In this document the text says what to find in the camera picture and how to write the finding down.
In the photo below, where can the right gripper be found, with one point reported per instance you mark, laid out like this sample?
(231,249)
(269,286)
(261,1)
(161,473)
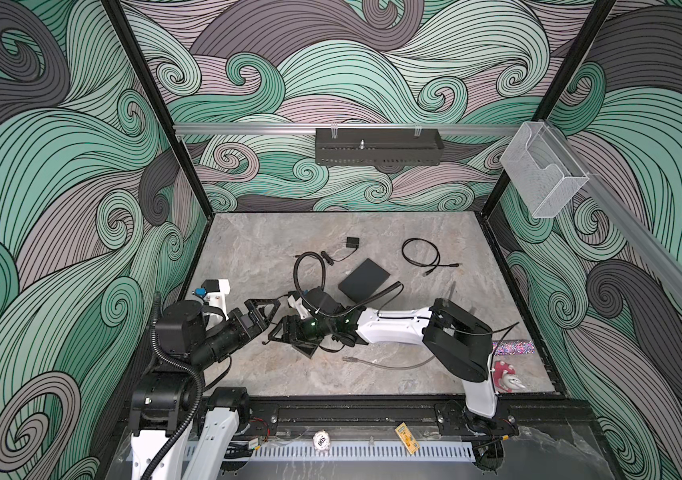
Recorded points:
(285,326)

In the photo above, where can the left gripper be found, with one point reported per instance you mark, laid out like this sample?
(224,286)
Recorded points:
(254,327)

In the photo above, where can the ribbed black network switch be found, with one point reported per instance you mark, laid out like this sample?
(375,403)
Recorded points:
(306,347)

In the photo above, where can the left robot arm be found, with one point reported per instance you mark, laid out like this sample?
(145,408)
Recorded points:
(183,426)

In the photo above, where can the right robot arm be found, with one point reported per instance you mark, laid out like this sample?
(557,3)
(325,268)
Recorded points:
(457,339)

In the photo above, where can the yellow tag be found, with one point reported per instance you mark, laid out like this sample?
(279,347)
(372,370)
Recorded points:
(407,438)

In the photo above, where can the pink white toy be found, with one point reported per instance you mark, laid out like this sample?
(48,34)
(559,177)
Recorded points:
(505,378)

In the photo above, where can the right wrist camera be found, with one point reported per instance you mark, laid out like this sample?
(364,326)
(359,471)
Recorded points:
(295,302)

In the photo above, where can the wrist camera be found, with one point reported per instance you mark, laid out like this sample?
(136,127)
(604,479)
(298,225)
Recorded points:
(295,302)
(213,292)

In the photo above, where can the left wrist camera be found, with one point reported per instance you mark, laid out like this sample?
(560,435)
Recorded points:
(213,292)

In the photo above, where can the white slotted cable duct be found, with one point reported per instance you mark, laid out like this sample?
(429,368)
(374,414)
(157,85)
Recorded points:
(357,451)

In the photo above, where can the black wall tray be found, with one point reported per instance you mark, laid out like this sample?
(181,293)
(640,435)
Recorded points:
(387,149)

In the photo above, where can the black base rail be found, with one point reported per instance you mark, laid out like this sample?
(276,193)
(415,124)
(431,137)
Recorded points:
(445,414)

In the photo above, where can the clear acrylic wall holder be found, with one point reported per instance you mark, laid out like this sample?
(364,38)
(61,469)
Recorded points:
(543,168)

